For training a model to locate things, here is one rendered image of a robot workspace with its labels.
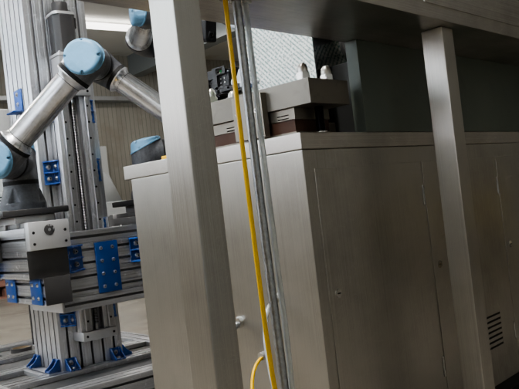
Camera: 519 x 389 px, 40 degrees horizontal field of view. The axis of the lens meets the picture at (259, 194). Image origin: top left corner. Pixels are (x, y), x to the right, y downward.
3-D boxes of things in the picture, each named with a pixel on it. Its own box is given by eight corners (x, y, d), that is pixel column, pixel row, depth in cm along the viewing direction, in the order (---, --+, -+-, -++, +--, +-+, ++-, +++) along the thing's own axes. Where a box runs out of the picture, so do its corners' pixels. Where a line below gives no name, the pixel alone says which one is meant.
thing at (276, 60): (255, 111, 207) (247, 47, 207) (320, 96, 191) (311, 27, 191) (253, 111, 206) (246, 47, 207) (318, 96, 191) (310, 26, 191)
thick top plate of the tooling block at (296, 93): (235, 129, 207) (233, 108, 207) (350, 104, 180) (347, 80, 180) (195, 129, 195) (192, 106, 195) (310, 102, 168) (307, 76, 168)
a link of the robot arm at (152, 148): (131, 174, 278) (127, 140, 278) (166, 171, 281) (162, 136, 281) (133, 172, 266) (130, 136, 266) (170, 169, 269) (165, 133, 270)
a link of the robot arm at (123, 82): (81, 74, 246) (198, 153, 243) (70, 68, 235) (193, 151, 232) (100, 45, 246) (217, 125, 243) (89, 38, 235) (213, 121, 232)
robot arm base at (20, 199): (-6, 214, 243) (-10, 184, 243) (37, 209, 253) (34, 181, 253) (9, 211, 232) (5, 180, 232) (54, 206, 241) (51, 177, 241)
